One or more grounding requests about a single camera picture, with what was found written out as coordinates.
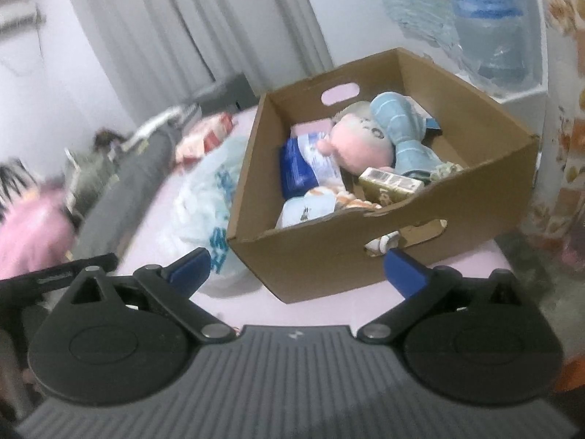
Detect orange object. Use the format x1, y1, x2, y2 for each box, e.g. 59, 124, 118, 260
555, 359, 585, 394

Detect blue water jug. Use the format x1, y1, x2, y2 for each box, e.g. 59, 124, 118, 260
452, 0, 544, 83

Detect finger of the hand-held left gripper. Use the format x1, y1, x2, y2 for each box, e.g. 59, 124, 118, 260
0, 252, 118, 300

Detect pink cloth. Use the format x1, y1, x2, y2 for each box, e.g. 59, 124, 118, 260
0, 187, 76, 277

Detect black white striped cloth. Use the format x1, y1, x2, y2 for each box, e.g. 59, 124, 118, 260
0, 160, 35, 206

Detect blue patterned wall cloth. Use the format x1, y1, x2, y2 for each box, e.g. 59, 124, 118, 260
372, 0, 462, 62

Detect pink red packet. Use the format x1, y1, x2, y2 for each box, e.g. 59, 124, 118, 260
176, 112, 238, 168

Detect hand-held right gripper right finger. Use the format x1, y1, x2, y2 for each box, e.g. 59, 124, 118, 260
357, 249, 531, 342

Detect pink plush doll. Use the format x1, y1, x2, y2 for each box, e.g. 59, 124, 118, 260
317, 101, 396, 177

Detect grey quilt yellow stars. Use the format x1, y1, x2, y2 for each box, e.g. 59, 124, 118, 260
68, 123, 184, 261

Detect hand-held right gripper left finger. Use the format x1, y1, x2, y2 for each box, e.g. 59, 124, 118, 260
61, 247, 237, 344

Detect grey curtain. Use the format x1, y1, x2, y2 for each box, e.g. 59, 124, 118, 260
61, 0, 334, 115

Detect light blue towel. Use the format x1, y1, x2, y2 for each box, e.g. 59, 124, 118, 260
369, 92, 444, 177

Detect blue tissue packet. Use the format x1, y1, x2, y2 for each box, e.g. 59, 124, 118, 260
279, 132, 341, 199

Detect orange striped cloth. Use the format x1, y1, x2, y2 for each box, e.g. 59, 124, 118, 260
315, 186, 382, 213

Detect dark grey case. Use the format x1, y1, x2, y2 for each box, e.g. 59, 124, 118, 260
196, 72, 259, 115

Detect floral curtain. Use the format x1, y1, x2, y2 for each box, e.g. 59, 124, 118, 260
525, 0, 585, 266

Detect small printed carton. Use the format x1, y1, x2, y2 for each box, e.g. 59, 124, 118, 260
359, 167, 426, 206

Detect brown cardboard box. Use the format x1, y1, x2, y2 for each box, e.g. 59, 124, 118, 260
226, 47, 541, 305

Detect green knitted cloth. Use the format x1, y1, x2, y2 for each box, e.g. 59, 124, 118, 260
430, 161, 462, 181

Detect green fuzzy cloth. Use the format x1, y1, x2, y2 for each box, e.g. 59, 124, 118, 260
64, 144, 120, 215

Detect white plastic bag blue print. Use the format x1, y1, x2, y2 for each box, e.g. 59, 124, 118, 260
176, 135, 257, 284

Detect white packet blue print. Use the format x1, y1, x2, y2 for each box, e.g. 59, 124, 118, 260
275, 190, 339, 229

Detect white air conditioner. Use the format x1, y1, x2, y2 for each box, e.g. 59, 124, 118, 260
0, 2, 46, 30

